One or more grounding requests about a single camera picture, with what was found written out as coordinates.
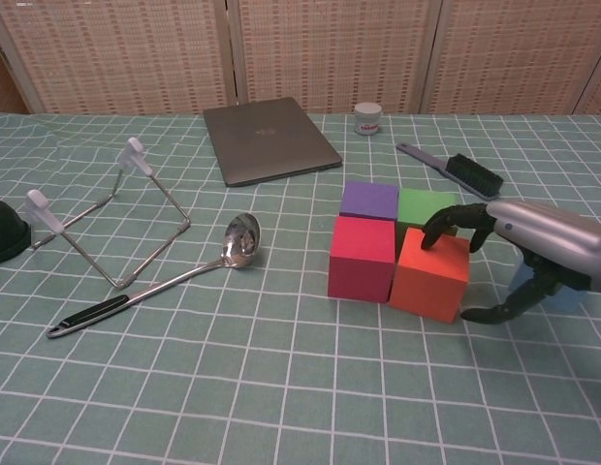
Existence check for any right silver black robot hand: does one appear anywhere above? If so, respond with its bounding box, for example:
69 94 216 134
421 201 601 326

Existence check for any light blue cube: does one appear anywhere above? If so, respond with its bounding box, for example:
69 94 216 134
508 261 585 311

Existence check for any orange cube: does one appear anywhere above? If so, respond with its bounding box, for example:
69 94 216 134
388 227 471 324

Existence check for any purple cube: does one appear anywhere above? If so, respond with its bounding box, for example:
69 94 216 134
338 180 399 223

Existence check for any pink cube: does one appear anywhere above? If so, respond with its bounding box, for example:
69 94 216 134
328 215 396 304

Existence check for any grey brush with black bristles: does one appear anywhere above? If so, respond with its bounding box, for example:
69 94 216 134
395 141 504 202

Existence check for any green cube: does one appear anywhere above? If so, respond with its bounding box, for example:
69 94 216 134
395 187 458 238

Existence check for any small white jar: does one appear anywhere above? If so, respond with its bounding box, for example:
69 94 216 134
353 102 382 137

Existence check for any closed grey laptop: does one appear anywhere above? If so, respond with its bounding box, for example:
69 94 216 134
202 96 343 189

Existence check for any green checked tablecloth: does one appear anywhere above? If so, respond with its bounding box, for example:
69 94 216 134
0 111 601 465

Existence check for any black round lid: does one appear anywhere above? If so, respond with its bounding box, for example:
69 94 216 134
0 196 31 266

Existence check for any steel ladle with black handle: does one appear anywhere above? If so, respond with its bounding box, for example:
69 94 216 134
45 212 262 340

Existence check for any metal wire stand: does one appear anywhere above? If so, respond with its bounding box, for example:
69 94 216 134
26 137 193 291

